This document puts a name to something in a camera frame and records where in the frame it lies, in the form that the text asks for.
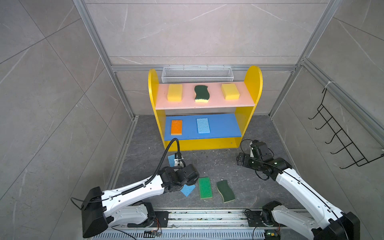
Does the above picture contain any bright green sponge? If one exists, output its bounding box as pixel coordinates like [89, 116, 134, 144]
[199, 177, 213, 200]

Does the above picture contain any dark green sponge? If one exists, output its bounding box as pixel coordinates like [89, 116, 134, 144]
[217, 180, 236, 203]
[194, 85, 210, 103]

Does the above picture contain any orange sponge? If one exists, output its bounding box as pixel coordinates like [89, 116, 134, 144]
[171, 120, 183, 136]

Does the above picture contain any blue sponge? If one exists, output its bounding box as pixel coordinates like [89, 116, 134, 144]
[181, 185, 196, 197]
[168, 154, 175, 167]
[196, 118, 211, 134]

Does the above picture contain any yellow sponge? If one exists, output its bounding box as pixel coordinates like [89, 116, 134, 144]
[221, 83, 240, 101]
[167, 84, 183, 103]

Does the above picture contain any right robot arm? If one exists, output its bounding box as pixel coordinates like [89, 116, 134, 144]
[237, 140, 361, 240]

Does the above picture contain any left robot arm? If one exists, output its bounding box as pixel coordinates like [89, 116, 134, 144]
[80, 164, 200, 239]

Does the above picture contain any yellow shelf with coloured boards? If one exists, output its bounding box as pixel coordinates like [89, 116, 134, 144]
[148, 66, 263, 151]

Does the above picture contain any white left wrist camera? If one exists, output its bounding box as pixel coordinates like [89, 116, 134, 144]
[174, 152, 186, 168]

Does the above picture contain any black corrugated cable left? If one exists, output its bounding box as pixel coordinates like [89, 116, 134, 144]
[146, 137, 181, 185]

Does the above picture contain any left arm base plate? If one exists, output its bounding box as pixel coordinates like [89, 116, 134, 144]
[127, 211, 170, 228]

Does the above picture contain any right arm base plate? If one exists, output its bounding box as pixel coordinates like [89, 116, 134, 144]
[244, 209, 268, 227]

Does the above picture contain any aluminium mounting rail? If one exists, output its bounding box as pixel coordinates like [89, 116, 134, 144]
[86, 209, 307, 240]

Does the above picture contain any black wire hook rack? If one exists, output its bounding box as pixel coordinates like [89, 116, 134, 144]
[308, 88, 384, 170]

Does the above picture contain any white wire mesh basket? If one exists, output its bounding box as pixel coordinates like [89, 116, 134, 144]
[162, 67, 234, 84]

